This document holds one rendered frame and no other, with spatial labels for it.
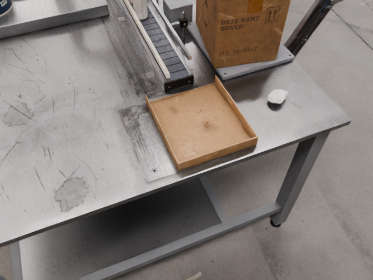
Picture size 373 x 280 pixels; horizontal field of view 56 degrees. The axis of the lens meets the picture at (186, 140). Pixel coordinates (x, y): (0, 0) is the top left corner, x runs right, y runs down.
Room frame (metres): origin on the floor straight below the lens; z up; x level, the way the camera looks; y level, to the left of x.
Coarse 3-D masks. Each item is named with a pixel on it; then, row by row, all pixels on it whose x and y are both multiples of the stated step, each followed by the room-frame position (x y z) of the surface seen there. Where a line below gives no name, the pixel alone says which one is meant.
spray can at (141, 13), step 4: (136, 0) 1.26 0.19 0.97; (140, 0) 1.25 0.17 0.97; (144, 0) 1.26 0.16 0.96; (136, 4) 1.26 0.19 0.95; (140, 4) 1.25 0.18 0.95; (144, 4) 1.26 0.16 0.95; (136, 8) 1.26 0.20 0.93; (140, 8) 1.25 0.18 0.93; (144, 8) 1.26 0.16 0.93; (136, 12) 1.26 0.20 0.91; (140, 12) 1.25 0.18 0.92; (144, 12) 1.26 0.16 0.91; (140, 16) 1.25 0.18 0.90; (144, 16) 1.26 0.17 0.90; (140, 20) 1.25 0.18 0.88
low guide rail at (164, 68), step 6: (126, 0) 1.35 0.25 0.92; (132, 12) 1.26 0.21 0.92; (138, 18) 1.21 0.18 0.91; (138, 24) 1.18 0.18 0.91; (144, 30) 1.14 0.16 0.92; (144, 36) 1.11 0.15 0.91; (150, 42) 1.06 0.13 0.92; (150, 48) 1.04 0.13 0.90; (156, 54) 0.99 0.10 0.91; (162, 66) 0.93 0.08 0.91; (168, 72) 0.90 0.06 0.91
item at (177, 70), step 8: (128, 0) 1.41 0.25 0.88; (152, 16) 1.28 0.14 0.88; (136, 24) 1.23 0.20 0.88; (144, 24) 1.23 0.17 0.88; (152, 24) 1.23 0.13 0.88; (152, 32) 1.17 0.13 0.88; (160, 32) 1.17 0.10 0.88; (144, 40) 1.15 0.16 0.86; (152, 40) 1.12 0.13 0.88; (160, 40) 1.12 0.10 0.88; (168, 40) 1.12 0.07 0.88; (160, 48) 1.07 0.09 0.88; (168, 48) 1.07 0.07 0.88; (160, 56) 1.03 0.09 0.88; (168, 56) 1.03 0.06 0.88; (176, 56) 1.03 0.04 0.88; (168, 64) 0.98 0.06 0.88; (176, 64) 0.98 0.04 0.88; (176, 72) 0.94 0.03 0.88; (184, 72) 0.94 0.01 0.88; (168, 80) 0.90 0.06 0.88
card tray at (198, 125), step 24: (168, 96) 0.87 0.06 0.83; (192, 96) 0.87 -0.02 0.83; (216, 96) 0.87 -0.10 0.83; (168, 120) 0.76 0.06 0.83; (192, 120) 0.76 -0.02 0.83; (216, 120) 0.76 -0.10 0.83; (240, 120) 0.75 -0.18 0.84; (168, 144) 0.63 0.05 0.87; (192, 144) 0.66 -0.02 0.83; (216, 144) 0.66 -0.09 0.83; (240, 144) 0.64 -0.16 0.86
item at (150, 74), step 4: (148, 0) 1.49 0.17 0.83; (124, 16) 1.34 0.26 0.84; (120, 20) 1.33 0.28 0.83; (124, 20) 1.33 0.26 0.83; (188, 64) 1.04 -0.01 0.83; (152, 68) 1.00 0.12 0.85; (192, 68) 1.02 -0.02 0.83; (148, 72) 0.99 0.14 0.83; (152, 72) 0.99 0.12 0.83; (148, 76) 0.97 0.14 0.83; (152, 76) 0.97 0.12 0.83
